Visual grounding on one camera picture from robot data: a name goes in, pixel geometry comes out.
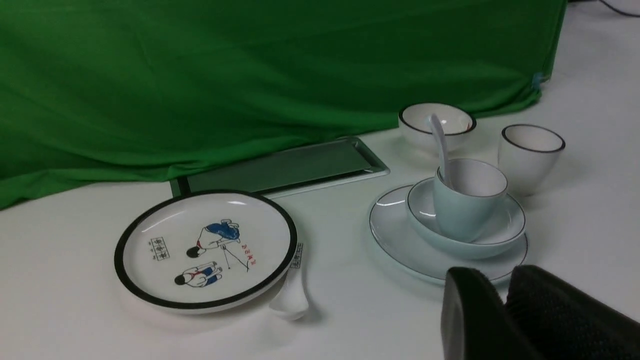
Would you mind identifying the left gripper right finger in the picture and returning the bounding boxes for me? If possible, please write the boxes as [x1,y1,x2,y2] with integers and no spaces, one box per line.
[505,265,640,360]

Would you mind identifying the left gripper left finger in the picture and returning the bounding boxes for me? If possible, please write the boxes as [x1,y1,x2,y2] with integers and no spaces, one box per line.
[440,267,544,360]

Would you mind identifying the pale green large bowl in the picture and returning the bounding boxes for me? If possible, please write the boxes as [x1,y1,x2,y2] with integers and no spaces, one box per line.
[405,177,527,260]

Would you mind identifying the pale green cup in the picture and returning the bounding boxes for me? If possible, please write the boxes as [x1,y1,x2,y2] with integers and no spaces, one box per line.
[433,158,508,242]

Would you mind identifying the white ceramic spoon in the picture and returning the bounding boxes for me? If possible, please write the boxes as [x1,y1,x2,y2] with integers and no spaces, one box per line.
[429,113,455,191]

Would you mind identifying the pale green flat plate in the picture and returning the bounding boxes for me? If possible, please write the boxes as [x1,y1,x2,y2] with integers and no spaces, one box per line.
[369,184,530,285]

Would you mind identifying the black-rimmed white cup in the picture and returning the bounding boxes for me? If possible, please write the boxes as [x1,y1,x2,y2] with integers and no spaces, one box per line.
[497,123,566,198]

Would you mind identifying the white spoon with label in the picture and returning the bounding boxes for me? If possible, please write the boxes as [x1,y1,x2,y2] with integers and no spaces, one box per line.
[269,242,310,322]

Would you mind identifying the black-rimmed small white bowl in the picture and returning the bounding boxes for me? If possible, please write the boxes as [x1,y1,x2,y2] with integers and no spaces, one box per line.
[397,102,477,155]

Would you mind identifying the blue binder clip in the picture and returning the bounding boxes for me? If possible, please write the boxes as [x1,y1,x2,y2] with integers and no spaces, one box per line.
[531,72,544,91]

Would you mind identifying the black-rimmed illustrated plate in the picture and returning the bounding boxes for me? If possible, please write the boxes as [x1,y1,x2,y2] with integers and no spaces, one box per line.
[113,189,300,315]

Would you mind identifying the green backdrop cloth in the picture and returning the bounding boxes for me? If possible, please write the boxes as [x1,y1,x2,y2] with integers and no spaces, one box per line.
[0,0,568,209]

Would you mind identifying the silver table cable hatch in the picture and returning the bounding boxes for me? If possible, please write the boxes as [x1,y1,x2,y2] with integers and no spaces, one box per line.
[169,137,390,198]

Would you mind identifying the black cable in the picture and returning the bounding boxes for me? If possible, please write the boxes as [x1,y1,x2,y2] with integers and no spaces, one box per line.
[597,0,640,18]

